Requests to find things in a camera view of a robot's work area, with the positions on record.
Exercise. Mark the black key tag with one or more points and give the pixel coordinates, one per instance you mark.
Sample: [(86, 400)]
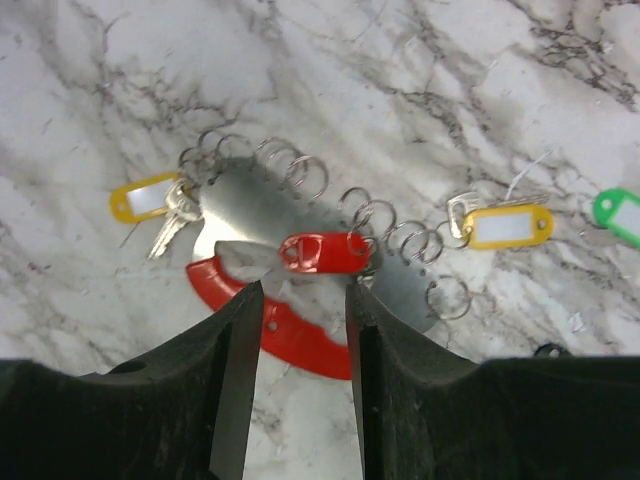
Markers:
[(552, 350)]

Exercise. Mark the red key tag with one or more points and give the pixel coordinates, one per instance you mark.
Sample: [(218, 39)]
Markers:
[(326, 253)]

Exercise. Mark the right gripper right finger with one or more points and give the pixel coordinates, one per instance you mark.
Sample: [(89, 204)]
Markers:
[(424, 412)]

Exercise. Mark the red handled key organizer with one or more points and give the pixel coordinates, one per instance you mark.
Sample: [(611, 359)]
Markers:
[(253, 197)]

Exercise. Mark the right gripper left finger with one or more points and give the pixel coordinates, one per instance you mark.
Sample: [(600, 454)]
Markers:
[(180, 411)]

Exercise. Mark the yellow key tag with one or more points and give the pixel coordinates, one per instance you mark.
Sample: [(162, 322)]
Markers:
[(508, 227), (143, 199)]

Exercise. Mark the green key tag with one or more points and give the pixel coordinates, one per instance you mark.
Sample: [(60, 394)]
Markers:
[(617, 210)]

